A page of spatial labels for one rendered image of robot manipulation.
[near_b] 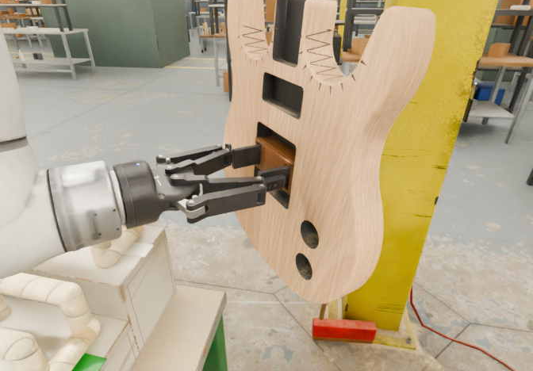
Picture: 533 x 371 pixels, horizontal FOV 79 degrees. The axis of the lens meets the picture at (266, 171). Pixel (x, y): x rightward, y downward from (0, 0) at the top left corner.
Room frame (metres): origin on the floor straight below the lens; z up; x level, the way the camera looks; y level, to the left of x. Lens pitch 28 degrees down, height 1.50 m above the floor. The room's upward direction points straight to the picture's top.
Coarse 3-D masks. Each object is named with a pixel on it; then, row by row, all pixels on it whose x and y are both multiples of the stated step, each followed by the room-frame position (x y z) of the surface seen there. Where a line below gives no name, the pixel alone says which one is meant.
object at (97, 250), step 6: (90, 246) 0.39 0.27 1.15; (96, 246) 0.39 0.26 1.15; (102, 246) 0.39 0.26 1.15; (108, 246) 0.40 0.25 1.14; (90, 252) 0.39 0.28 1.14; (96, 252) 0.39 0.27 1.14; (102, 252) 0.39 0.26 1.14; (96, 258) 0.39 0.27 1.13; (96, 264) 0.39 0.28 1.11; (102, 264) 0.39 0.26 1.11; (114, 264) 0.40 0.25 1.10
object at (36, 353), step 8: (32, 352) 0.24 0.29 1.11; (40, 352) 0.25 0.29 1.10; (8, 360) 0.23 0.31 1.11; (16, 360) 0.23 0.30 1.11; (24, 360) 0.23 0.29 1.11; (32, 360) 0.24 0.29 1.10; (40, 360) 0.25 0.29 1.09; (16, 368) 0.23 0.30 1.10; (24, 368) 0.23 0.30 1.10; (32, 368) 0.24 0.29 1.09; (40, 368) 0.24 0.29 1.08; (48, 368) 0.25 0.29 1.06
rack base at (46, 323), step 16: (16, 304) 0.38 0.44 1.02; (32, 304) 0.38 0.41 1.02; (48, 304) 0.38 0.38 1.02; (16, 320) 0.35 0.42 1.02; (32, 320) 0.35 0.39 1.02; (48, 320) 0.35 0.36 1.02; (64, 320) 0.35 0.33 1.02; (112, 320) 0.35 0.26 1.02; (48, 336) 0.32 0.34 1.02; (64, 336) 0.32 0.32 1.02; (112, 336) 0.32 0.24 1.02; (128, 336) 0.34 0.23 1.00; (48, 352) 0.30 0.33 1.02; (96, 352) 0.30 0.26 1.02; (112, 352) 0.30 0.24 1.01; (128, 352) 0.33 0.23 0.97; (0, 368) 0.27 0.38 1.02; (112, 368) 0.30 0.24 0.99; (128, 368) 0.32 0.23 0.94
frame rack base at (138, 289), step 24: (144, 240) 0.46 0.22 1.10; (48, 264) 0.40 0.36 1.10; (72, 264) 0.40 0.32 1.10; (120, 264) 0.40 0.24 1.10; (144, 264) 0.42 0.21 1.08; (168, 264) 0.48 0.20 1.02; (96, 288) 0.36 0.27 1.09; (120, 288) 0.35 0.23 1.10; (144, 288) 0.40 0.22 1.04; (168, 288) 0.47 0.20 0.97; (96, 312) 0.37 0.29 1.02; (120, 312) 0.36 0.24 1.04; (144, 312) 0.39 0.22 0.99; (144, 336) 0.37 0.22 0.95
